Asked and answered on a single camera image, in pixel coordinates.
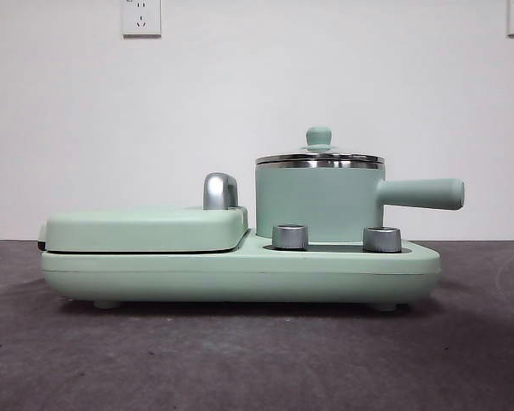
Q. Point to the glass lid with green knob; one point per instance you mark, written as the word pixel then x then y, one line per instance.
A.
pixel 319 137

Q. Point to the mint green steamer pot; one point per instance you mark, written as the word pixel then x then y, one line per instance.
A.
pixel 317 201

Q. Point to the mint green breakfast machine base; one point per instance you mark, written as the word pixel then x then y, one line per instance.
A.
pixel 240 274

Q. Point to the mint green griddle cover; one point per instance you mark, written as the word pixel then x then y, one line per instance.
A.
pixel 133 227

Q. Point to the silver control knob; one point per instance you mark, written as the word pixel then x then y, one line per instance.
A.
pixel 290 236
pixel 382 239

